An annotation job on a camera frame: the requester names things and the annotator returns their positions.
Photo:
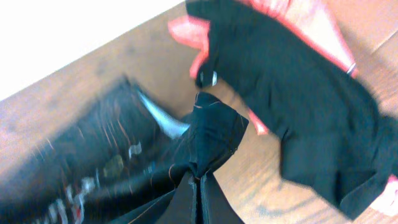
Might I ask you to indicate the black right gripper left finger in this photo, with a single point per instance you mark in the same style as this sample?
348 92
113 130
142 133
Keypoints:
182 208

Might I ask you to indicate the red cloth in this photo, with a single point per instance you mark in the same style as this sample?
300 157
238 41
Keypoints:
311 22

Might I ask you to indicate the black printed cycling jersey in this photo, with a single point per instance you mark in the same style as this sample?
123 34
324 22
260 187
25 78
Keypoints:
122 161

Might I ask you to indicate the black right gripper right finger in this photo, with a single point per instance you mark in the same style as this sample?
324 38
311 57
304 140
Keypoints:
215 208

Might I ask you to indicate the plain black shirt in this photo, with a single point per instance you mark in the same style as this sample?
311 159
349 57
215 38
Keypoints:
333 137

